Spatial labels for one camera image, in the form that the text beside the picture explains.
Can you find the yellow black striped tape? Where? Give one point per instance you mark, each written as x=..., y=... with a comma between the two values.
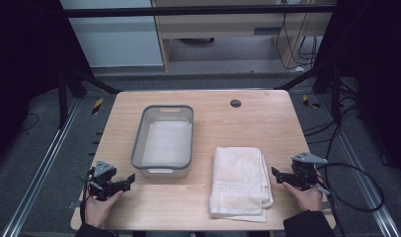
x=308, y=102
x=97, y=106

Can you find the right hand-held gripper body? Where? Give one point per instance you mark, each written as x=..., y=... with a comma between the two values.
x=304, y=171

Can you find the white cabinet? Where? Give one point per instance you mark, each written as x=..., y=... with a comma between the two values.
x=116, y=42

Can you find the white cloth in basin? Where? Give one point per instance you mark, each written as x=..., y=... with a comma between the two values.
x=167, y=144

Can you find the black horizontal frame bar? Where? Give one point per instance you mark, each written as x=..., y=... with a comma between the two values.
x=188, y=11

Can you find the black frame stand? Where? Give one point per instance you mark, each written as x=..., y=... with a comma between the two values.
x=62, y=98
x=335, y=95

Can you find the grey-rimmed plastic basin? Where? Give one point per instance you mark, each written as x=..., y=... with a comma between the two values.
x=137, y=144

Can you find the metal floor rail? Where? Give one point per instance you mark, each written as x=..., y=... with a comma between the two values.
x=363, y=174
x=40, y=168

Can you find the person's left hand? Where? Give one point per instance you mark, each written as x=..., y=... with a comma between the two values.
x=98, y=209

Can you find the black curtain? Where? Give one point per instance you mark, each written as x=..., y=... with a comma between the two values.
x=20, y=65
x=379, y=65

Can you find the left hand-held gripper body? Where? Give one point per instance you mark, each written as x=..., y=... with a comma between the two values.
x=103, y=179

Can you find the light wooden desk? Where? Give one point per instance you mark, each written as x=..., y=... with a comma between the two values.
x=221, y=26

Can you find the person's right hand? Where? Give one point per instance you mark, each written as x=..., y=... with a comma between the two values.
x=307, y=199

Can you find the folded white towel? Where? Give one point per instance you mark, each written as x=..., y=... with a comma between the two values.
x=238, y=184

